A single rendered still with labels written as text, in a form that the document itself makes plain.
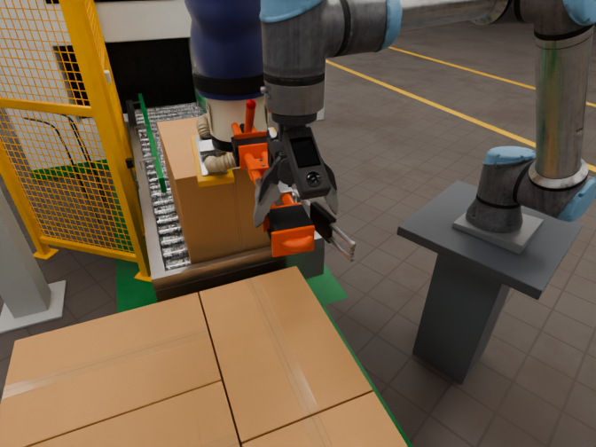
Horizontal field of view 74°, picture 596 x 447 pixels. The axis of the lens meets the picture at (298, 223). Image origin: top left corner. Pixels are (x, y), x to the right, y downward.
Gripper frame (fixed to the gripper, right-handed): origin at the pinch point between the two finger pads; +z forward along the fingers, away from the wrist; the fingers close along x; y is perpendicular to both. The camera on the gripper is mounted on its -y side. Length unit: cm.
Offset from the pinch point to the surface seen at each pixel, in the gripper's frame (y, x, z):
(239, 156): 30.0, 5.6, -0.4
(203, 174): 45.1, 14.2, 10.5
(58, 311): 120, 98, 117
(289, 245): -6.1, 3.2, -0.3
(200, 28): 53, 9, -25
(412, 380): 31, -63, 119
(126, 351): 36, 46, 65
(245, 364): 21, 11, 65
